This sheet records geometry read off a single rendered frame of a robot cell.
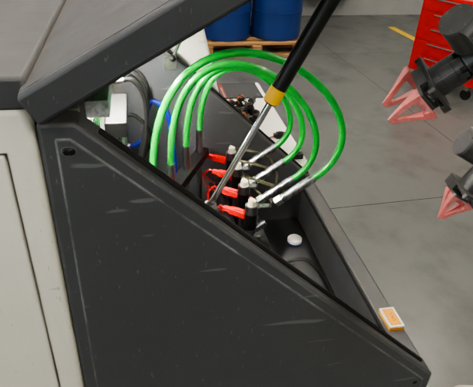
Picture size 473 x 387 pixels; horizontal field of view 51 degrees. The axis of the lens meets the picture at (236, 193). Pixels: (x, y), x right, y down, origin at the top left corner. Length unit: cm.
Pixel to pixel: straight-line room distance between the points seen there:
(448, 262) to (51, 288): 244
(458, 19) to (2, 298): 77
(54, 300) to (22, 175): 18
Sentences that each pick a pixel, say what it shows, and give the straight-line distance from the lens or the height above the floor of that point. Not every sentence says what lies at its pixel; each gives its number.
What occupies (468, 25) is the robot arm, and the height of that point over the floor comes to 149.
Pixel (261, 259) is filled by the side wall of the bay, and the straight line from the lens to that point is 66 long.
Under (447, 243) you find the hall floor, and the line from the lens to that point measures 303.
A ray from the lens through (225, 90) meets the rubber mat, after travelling 194.
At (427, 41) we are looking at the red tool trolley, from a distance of 530.
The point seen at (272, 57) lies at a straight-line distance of 90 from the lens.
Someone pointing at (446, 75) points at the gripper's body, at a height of 140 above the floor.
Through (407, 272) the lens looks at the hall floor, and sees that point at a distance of 272.
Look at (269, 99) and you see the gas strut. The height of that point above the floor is 146.
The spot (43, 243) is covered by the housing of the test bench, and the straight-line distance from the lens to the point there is 62.
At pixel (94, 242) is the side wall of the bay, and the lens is 61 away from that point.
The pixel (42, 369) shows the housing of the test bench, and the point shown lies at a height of 108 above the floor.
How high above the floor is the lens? 167
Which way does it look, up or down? 32 degrees down
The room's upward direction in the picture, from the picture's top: 3 degrees clockwise
